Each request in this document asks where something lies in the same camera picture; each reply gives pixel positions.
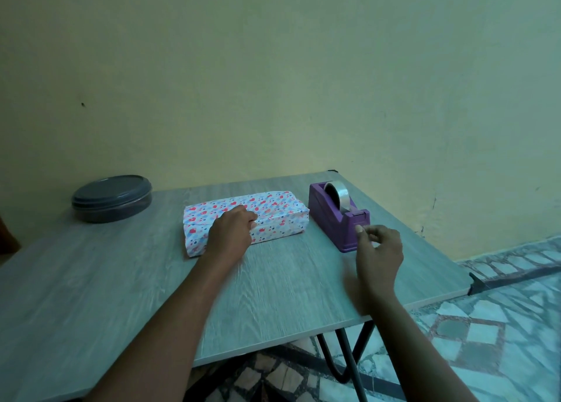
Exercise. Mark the person's left forearm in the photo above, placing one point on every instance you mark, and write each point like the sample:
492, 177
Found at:
166, 327

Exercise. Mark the person's left hand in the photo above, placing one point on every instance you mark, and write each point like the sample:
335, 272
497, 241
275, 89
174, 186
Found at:
228, 237

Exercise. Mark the person's left fingers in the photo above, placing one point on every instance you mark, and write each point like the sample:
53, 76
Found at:
250, 220

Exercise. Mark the black metal hairpin table leg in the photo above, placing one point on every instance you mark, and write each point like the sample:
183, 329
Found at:
346, 353

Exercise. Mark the round dark grey lidded container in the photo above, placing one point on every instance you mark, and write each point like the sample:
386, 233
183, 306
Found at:
111, 198

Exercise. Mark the clear tape roll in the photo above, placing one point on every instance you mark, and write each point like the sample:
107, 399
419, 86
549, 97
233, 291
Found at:
339, 195

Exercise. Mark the person's right hand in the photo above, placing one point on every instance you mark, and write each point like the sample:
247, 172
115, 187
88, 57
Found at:
381, 261

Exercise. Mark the person's right thumb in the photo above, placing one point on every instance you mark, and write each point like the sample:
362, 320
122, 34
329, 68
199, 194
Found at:
361, 239

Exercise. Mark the gift box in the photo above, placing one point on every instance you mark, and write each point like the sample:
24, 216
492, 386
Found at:
276, 215

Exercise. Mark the purple tape dispenser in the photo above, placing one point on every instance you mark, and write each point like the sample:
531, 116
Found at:
333, 220

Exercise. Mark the person's right forearm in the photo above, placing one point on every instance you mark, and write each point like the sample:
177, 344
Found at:
412, 349

